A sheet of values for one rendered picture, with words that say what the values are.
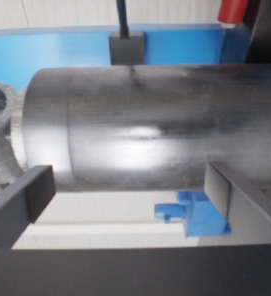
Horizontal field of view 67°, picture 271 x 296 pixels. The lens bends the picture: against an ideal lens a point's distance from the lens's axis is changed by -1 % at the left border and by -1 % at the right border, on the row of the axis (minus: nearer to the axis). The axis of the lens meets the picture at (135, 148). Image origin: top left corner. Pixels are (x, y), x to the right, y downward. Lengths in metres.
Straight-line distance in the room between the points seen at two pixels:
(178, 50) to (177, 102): 0.46
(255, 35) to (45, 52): 0.58
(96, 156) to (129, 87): 0.10
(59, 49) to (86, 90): 0.46
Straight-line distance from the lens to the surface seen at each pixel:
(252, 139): 0.30
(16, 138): 0.33
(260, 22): 0.54
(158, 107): 0.27
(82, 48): 0.72
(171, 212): 3.07
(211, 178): 0.16
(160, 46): 0.71
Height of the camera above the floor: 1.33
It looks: level
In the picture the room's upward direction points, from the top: 91 degrees counter-clockwise
